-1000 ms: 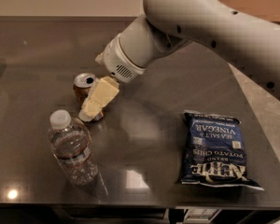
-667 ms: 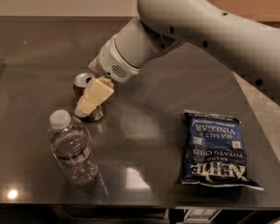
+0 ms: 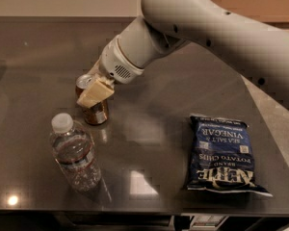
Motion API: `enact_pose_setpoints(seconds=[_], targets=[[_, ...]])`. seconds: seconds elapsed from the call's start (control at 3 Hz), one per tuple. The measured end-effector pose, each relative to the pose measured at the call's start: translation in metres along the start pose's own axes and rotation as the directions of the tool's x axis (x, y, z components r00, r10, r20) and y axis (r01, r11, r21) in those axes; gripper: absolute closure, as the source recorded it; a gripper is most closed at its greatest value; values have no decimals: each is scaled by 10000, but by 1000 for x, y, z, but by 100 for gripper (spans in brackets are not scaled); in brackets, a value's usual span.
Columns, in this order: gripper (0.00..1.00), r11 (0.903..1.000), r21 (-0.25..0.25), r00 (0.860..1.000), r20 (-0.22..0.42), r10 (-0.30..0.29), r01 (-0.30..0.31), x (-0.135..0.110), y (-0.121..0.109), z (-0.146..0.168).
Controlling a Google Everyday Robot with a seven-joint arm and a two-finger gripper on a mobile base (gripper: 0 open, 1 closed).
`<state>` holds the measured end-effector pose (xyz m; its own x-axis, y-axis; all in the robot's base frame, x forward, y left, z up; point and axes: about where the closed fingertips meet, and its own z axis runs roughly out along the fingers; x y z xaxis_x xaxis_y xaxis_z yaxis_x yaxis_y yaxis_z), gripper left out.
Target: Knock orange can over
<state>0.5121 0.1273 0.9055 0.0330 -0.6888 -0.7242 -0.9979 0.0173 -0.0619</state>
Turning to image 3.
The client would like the blue potato chips bag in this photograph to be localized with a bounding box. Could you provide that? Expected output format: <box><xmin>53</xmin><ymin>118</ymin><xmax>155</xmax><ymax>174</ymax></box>
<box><xmin>187</xmin><ymin>114</ymin><xmax>273</xmax><ymax>197</ymax></box>

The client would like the orange soda can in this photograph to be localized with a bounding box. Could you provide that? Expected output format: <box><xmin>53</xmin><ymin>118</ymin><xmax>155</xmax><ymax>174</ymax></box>
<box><xmin>75</xmin><ymin>74</ymin><xmax>109</xmax><ymax>125</ymax></box>

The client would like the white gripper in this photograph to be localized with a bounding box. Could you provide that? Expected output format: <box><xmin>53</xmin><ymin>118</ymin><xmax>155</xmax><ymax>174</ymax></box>
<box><xmin>77</xmin><ymin>35</ymin><xmax>145</xmax><ymax>108</ymax></box>

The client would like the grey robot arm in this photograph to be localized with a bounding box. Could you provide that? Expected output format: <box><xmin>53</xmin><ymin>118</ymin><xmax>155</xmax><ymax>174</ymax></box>
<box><xmin>77</xmin><ymin>0</ymin><xmax>289</xmax><ymax>110</ymax></box>

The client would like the clear plastic water bottle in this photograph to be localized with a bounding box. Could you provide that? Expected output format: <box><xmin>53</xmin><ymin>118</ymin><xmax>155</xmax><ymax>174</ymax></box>
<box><xmin>50</xmin><ymin>113</ymin><xmax>101</xmax><ymax>193</ymax></box>

